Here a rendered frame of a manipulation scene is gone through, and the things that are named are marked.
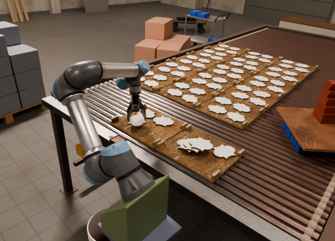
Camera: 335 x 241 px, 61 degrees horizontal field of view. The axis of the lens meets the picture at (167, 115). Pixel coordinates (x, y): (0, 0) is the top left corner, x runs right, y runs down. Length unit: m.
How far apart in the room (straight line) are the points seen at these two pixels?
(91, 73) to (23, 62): 2.66
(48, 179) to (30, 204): 0.32
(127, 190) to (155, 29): 4.86
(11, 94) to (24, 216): 1.73
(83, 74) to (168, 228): 0.78
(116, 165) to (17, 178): 2.07
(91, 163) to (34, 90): 2.91
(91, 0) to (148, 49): 6.35
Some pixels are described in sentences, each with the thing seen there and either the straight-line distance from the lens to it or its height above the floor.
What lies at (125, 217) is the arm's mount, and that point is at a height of 1.07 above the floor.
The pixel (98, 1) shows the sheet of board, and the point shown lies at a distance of 11.52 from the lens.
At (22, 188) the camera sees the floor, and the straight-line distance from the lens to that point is 3.01.
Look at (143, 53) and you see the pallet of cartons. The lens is 5.35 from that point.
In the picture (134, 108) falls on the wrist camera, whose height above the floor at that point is 1.12.
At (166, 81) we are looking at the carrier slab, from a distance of 2.60.
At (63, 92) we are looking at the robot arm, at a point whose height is 1.37.
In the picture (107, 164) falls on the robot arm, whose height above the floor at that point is 1.19.
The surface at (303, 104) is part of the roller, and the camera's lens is 2.61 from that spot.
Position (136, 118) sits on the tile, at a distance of 1.89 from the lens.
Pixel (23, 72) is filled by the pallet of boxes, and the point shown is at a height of 0.59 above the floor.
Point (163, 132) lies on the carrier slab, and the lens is 1.83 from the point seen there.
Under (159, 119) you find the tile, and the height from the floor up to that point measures 0.95.
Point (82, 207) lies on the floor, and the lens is 2.68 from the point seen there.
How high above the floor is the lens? 1.93
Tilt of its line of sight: 29 degrees down
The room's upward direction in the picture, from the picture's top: 3 degrees clockwise
